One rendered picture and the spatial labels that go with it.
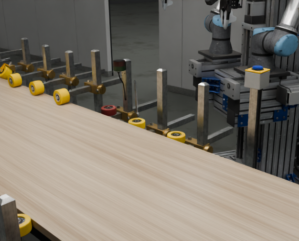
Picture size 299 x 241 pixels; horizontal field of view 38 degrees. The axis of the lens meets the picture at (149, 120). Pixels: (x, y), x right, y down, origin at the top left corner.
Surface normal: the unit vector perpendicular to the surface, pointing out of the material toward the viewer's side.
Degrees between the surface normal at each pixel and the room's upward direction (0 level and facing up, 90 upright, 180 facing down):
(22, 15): 90
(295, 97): 90
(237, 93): 90
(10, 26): 90
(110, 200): 0
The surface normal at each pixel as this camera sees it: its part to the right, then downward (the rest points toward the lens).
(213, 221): -0.02, -0.94
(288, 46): 0.37, 0.43
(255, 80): -0.71, 0.26
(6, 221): 0.71, 0.24
